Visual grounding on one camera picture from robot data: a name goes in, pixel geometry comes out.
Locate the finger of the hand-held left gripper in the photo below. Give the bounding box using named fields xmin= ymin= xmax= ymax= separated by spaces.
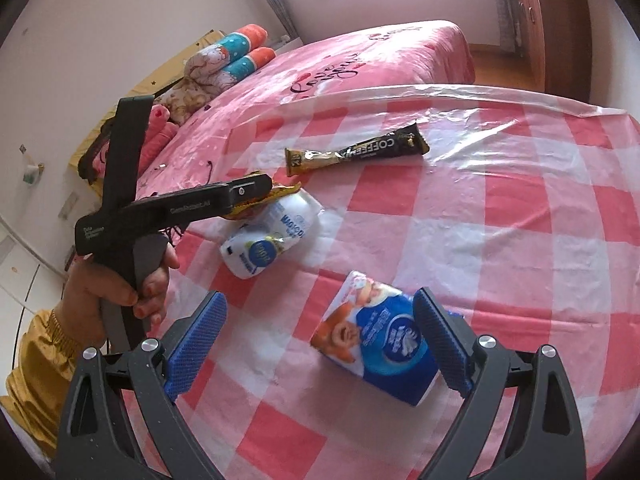
xmin=227 ymin=172 xmax=274 ymax=211

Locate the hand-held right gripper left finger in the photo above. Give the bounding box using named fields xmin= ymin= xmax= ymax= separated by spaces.
xmin=54 ymin=290 xmax=228 ymax=480

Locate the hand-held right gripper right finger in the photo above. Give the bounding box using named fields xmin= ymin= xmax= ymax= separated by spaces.
xmin=412 ymin=287 xmax=586 ymax=480

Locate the yellow snack wrapper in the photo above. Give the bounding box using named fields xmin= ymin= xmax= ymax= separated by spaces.
xmin=222 ymin=182 xmax=302 ymax=220

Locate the white blue tissue pack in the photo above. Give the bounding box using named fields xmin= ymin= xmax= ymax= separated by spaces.
xmin=310 ymin=270 xmax=443 ymax=408

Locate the person's left forearm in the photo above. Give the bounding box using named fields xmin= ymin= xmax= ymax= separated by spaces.
xmin=0 ymin=307 xmax=108 ymax=461

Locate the person's left hand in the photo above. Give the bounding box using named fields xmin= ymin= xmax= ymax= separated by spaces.
xmin=62 ymin=242 xmax=181 ymax=336

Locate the pink knitted pillow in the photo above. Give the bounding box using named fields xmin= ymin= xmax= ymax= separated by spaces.
xmin=136 ymin=104 xmax=178 ymax=171

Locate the floral beige pillow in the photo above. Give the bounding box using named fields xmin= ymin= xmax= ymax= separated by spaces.
xmin=160 ymin=80 xmax=211 ymax=126

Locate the black gold coffee stick packet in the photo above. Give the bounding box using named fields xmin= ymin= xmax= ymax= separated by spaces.
xmin=284 ymin=121 xmax=430 ymax=178

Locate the pink checked tablecloth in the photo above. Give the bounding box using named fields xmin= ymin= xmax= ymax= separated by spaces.
xmin=120 ymin=82 xmax=640 ymax=480

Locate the orange teal bolster pillow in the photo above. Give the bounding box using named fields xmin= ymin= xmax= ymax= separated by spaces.
xmin=184 ymin=24 xmax=268 ymax=78
xmin=197 ymin=46 xmax=277 ymax=96

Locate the yellow headboard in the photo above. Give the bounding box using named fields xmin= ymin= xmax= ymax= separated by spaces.
xmin=67 ymin=30 xmax=228 ymax=181

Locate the bed with pink blanket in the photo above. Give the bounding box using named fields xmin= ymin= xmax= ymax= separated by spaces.
xmin=135 ymin=20 xmax=476 ymax=221

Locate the brown wooden wardrobe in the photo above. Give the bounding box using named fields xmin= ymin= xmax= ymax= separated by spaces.
xmin=500 ymin=0 xmax=593 ymax=101

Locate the small white wall fixture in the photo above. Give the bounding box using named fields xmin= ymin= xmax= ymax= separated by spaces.
xmin=19 ymin=144 xmax=47 ymax=187

